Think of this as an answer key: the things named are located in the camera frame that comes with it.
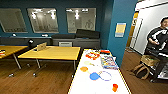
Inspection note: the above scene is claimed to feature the wooden table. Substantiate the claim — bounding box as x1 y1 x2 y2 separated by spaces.
17 45 82 78
0 45 30 78

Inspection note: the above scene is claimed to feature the blue game box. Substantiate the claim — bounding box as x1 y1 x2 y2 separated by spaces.
100 55 120 70

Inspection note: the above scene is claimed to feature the small black object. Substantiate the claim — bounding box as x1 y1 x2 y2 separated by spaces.
28 39 35 46

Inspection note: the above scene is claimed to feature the brown wooden door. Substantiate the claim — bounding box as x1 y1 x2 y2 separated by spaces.
126 11 140 49

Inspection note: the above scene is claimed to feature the brown backpack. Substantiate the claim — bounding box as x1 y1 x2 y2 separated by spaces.
132 63 151 81

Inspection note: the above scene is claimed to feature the blue ping pong paddle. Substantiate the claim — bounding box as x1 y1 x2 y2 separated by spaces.
89 71 101 82

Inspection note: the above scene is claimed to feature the black wheeled cart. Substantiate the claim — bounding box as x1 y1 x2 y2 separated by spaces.
143 39 168 83

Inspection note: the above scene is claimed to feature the person in dark top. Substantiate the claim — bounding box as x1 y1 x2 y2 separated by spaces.
146 16 168 57

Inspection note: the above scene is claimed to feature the dark glass wall window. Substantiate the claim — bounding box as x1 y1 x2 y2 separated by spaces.
65 7 97 34
0 8 29 34
27 7 60 34

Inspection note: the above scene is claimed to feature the yellow wall sign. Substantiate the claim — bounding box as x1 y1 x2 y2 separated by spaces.
114 22 127 38

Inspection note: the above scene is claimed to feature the yellow game table white top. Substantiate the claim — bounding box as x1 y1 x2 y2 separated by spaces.
67 48 133 94

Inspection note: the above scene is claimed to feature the small red orange toy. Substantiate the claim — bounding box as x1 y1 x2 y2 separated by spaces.
0 49 6 56

